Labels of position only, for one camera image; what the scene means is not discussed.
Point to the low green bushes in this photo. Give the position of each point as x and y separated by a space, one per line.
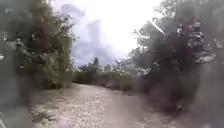
103 76

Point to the grey gravel dirt path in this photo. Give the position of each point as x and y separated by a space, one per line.
95 110

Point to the dark green trees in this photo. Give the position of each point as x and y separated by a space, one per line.
180 56

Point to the green leafy bushes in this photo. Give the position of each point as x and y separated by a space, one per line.
40 50

